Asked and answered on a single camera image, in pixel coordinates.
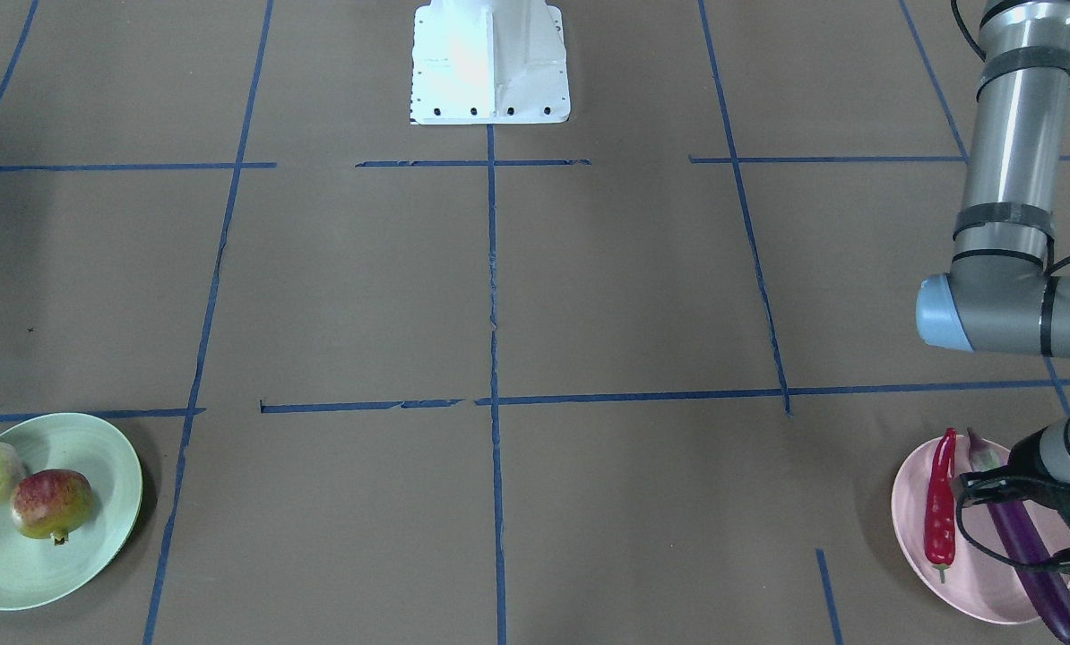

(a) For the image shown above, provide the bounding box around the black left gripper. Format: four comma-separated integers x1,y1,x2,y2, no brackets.
958,430,1070,574

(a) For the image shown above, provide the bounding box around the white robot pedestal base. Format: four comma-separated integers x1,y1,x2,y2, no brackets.
410,1,572,125

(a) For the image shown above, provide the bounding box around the red chili pepper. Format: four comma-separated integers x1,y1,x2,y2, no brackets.
921,427,957,584

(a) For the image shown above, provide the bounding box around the pink plate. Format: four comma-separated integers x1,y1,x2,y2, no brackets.
891,433,1070,625

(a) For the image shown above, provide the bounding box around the red yellow pomegranate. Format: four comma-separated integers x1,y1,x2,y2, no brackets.
10,469,94,546

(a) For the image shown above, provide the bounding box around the purple eggplant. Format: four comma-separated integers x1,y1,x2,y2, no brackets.
968,428,1070,644

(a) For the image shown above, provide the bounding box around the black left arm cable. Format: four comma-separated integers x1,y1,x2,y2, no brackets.
954,475,1070,574

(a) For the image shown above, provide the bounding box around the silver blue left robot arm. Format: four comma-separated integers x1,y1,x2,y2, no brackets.
916,1,1070,575

